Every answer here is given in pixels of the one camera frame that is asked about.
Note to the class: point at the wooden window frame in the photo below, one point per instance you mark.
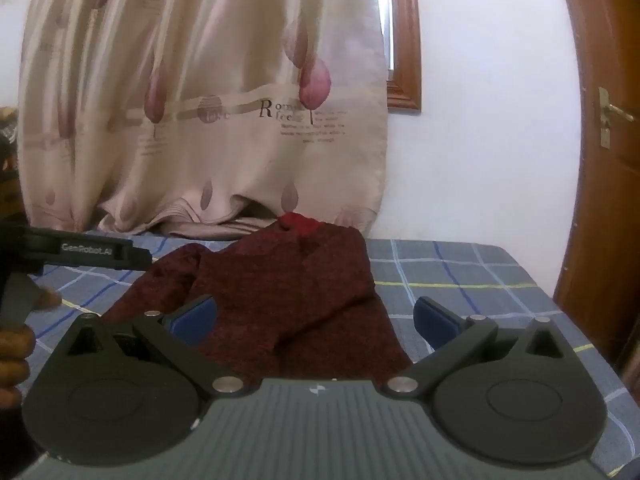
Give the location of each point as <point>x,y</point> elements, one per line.
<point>404,35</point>

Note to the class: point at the grey plaid bed sheet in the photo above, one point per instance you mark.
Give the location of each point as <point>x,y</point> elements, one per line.
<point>465,280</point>

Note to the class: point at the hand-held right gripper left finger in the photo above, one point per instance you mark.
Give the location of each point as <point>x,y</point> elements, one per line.
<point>196,316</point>

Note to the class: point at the person's left hand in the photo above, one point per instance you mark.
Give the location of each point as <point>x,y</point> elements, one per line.
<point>15,360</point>

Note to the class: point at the beige blanket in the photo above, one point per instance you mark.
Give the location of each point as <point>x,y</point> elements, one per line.
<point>200,90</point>

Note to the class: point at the dark red knit sweater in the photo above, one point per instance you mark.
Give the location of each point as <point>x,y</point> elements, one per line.
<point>280,305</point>

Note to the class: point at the brown wooden door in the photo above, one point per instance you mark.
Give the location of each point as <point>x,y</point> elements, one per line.
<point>617,85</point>

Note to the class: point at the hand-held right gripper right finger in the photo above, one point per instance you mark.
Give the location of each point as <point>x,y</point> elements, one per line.
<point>434,321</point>

